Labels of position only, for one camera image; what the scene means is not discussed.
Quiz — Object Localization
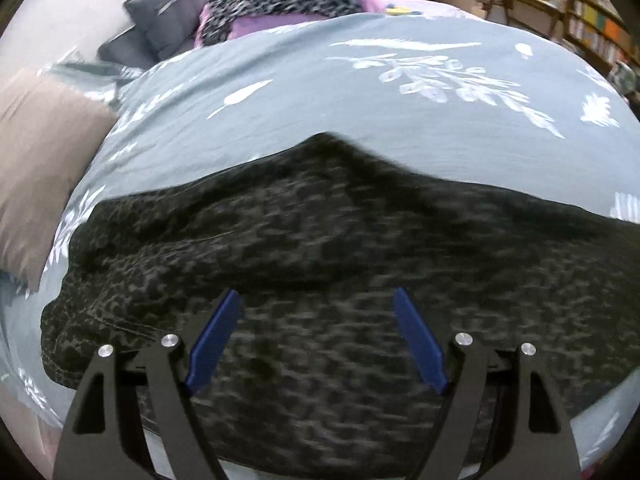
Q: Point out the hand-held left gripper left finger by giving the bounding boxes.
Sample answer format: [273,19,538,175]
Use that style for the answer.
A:
[52,288,246,480]

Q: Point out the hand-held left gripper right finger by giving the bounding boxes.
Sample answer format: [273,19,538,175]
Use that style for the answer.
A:
[392,287,577,480]

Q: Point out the dark leopard print pants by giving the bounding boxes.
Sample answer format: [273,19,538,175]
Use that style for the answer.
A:
[40,131,640,477]

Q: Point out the brown pillow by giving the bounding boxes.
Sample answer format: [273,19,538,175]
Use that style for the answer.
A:
[0,67,121,292]

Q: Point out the grey leaf print duvet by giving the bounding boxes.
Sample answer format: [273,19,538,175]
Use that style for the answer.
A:
[0,10,640,480]

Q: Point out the pink blanket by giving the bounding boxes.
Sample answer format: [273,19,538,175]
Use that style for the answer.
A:
[195,0,384,49]

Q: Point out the grey padded headboard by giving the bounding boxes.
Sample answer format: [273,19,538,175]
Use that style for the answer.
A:
[97,0,232,68]

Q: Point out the lilac bed sheet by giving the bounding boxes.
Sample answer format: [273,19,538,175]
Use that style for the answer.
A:
[375,0,493,22]

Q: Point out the green patterned cloth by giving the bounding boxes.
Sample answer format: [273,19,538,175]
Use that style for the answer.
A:
[607,60,638,96]

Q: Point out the wooden desk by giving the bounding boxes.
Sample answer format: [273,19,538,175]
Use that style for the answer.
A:
[481,0,566,42]

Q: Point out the wooden bookshelf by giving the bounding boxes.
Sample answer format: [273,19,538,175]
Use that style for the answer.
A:
[564,0,640,77]

